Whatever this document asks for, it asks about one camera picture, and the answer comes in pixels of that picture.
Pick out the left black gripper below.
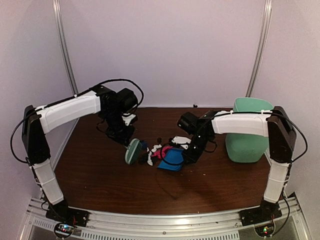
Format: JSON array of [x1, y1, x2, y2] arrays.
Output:
[[102, 108, 136, 147]]

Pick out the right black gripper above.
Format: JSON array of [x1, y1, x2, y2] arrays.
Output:
[[181, 133, 211, 165]]

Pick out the mint green hand brush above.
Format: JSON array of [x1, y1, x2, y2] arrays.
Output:
[[124, 138, 142, 165]]

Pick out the blue plastic dustpan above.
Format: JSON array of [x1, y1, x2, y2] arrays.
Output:
[[157, 148, 184, 172]]

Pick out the dark blue scrap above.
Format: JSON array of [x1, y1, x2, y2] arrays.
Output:
[[140, 140, 148, 151]]

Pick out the large pink paper scrap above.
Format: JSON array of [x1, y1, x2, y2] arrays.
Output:
[[151, 146, 173, 159]]

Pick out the long white paper scrap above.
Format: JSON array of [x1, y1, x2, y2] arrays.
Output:
[[147, 148, 157, 166]]

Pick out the small white paper scrap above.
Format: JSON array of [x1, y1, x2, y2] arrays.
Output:
[[153, 144, 162, 149]]

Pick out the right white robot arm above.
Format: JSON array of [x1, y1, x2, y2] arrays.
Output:
[[177, 106, 297, 221]]

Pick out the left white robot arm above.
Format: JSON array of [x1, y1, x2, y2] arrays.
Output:
[[22, 85, 142, 222]]

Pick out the mint green waste bin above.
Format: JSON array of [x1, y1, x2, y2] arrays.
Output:
[[225, 97, 273, 164]]

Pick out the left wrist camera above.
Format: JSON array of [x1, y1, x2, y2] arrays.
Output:
[[121, 113, 138, 126]]

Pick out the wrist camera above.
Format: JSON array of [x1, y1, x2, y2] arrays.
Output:
[[169, 136, 191, 150], [121, 113, 138, 126]]

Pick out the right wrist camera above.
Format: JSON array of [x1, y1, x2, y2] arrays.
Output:
[[169, 136, 191, 150]]

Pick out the front aluminium rail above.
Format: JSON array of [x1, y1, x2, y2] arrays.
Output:
[[17, 196, 312, 240]]

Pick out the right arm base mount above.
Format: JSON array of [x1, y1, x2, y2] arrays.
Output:
[[239, 200, 282, 238]]

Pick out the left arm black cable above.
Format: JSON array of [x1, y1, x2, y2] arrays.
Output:
[[9, 78, 145, 163]]

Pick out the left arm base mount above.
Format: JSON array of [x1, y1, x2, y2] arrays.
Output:
[[45, 199, 89, 240]]

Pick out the left aluminium frame post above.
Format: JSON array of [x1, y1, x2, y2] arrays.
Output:
[[52, 0, 79, 95]]

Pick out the aluminium frame post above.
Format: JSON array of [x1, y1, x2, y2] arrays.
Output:
[[245, 0, 273, 98], [52, 0, 79, 95]]

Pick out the right aluminium frame post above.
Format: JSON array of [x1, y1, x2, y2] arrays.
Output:
[[245, 0, 273, 98]]

